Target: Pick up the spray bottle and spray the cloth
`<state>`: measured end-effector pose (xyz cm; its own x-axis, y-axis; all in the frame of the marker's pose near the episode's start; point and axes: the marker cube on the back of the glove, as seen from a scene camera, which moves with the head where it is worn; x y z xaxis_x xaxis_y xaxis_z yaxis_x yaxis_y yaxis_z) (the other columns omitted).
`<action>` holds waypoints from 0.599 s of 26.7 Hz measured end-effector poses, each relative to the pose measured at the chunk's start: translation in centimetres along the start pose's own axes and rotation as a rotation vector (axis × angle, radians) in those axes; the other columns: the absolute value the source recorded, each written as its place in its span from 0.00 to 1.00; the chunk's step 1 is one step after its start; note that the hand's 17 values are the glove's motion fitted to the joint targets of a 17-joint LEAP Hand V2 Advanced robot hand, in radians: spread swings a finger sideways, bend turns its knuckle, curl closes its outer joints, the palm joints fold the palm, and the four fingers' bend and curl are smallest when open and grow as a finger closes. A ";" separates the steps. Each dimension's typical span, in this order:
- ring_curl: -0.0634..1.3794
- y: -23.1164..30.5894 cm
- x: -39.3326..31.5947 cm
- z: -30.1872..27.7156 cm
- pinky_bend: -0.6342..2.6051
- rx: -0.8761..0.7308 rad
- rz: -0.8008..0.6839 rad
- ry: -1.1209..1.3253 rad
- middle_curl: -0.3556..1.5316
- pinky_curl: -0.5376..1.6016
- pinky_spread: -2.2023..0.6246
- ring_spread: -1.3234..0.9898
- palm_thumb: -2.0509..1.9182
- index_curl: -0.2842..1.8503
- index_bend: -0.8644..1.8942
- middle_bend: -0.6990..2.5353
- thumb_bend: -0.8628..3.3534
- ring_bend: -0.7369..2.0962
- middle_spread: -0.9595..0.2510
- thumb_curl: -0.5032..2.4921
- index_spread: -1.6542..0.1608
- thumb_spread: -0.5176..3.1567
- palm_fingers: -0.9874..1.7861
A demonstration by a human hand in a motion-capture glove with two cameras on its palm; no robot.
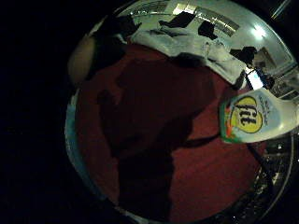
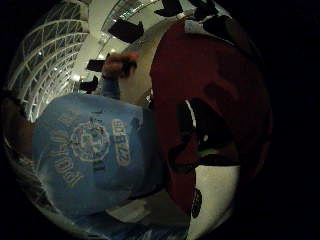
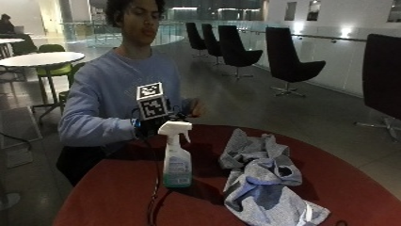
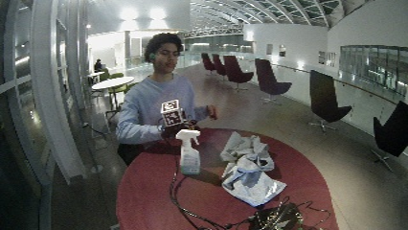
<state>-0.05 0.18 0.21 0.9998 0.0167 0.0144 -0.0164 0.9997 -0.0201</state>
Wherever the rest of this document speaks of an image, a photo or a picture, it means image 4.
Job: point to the white cube of black markers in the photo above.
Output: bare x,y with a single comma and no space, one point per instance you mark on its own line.
172,112

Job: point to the white spray bottle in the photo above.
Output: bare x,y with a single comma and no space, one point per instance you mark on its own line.
189,156

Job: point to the person in light blue sweatshirt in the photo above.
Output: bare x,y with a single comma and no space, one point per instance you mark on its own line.
155,96

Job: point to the dark red swivel armchair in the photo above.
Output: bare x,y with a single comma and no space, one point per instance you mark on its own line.
393,134
208,64
236,72
269,78
220,65
325,99

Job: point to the crumpled white plastic bag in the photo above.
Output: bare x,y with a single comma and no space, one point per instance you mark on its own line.
250,172

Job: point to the green chair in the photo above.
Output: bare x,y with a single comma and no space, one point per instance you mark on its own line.
116,75
119,88

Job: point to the white oval table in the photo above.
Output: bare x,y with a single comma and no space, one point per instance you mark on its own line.
112,83

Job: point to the green earbud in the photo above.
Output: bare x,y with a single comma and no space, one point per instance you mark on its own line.
152,57

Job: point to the white curved column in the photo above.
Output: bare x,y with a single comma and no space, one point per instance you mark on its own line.
54,96

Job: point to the black electronic device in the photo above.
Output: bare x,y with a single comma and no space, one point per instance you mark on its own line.
276,218

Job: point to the framed wall picture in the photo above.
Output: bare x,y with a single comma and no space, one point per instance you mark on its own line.
322,57
282,50
269,49

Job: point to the wall handrail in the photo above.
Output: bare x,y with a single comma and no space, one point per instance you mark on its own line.
339,81

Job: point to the large wall window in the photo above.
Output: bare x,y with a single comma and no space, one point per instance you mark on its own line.
374,67

